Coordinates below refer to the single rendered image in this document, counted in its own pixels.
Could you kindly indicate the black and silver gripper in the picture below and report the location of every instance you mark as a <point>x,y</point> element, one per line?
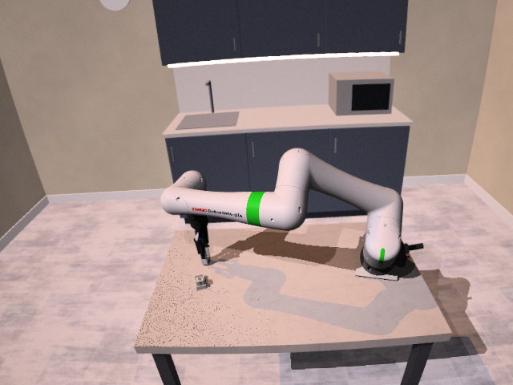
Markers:
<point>201,229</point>

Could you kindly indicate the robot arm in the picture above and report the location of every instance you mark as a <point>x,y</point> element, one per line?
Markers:
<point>286,207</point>

